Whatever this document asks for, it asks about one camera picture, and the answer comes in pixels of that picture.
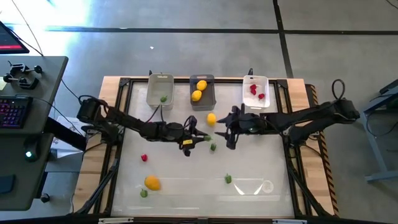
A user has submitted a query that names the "dark grey side desk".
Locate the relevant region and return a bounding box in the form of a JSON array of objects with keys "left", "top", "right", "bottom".
[{"left": 0, "top": 55, "right": 91, "bottom": 212}]

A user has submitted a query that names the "black desk monitor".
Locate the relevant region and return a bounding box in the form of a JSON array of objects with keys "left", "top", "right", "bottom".
[{"left": 0, "top": 21, "right": 30, "bottom": 55}]

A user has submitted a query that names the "thin black floor cable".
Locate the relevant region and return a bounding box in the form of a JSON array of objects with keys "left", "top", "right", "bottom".
[
  {"left": 11, "top": 0, "right": 45, "bottom": 57},
  {"left": 60, "top": 79, "right": 81, "bottom": 101}
]

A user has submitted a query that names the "white plastic basket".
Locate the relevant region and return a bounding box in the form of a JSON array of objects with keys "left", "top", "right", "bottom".
[{"left": 241, "top": 74, "right": 271, "bottom": 110}]

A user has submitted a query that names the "white flat bracket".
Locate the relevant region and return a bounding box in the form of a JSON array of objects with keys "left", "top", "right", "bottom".
[
  {"left": 98, "top": 217, "right": 134, "bottom": 224},
  {"left": 272, "top": 218, "right": 308, "bottom": 224}
]

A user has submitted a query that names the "black backlit keyboard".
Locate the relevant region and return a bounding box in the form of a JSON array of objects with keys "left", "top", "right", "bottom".
[{"left": 0, "top": 95, "right": 34, "bottom": 129}]

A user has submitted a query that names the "yellow black hazard strip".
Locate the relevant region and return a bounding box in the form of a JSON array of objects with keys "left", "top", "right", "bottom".
[{"left": 306, "top": 83, "right": 340, "bottom": 216}]

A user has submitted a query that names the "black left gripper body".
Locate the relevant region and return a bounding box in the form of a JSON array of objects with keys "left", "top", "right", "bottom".
[{"left": 178, "top": 115, "right": 200, "bottom": 157}]

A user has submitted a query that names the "black screw clamp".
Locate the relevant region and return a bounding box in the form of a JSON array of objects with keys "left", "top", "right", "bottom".
[
  {"left": 7, "top": 61, "right": 44, "bottom": 75},
  {"left": 2, "top": 73, "right": 40, "bottom": 91}
]

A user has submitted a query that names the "white paper sheet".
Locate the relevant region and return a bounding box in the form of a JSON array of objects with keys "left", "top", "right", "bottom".
[{"left": 49, "top": 116, "right": 91, "bottom": 159}]

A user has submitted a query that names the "orange mango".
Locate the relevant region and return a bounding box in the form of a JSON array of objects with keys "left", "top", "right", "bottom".
[{"left": 144, "top": 175, "right": 162, "bottom": 192}]

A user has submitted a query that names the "black flat device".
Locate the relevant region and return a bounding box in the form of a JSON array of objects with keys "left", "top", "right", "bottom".
[{"left": 0, "top": 174, "right": 16, "bottom": 194}]

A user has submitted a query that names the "blue grey metal stand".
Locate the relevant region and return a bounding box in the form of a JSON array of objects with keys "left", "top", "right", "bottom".
[{"left": 360, "top": 79, "right": 398, "bottom": 184}]

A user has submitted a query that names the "black metal table frame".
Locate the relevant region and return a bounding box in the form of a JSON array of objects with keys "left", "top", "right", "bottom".
[{"left": 73, "top": 77, "right": 335, "bottom": 218}]

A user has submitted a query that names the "dark grey plastic basket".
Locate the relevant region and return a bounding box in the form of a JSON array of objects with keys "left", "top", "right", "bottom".
[{"left": 189, "top": 73, "right": 217, "bottom": 112}]

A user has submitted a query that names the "light grey plastic basket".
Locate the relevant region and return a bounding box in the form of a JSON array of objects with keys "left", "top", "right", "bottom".
[{"left": 146, "top": 73, "right": 175, "bottom": 111}]

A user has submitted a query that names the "black computer mouse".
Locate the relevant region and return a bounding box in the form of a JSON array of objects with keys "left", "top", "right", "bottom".
[{"left": 24, "top": 141, "right": 40, "bottom": 163}]

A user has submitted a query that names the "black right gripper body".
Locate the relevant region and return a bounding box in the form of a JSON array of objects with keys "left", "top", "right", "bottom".
[{"left": 226, "top": 104, "right": 261, "bottom": 151}]

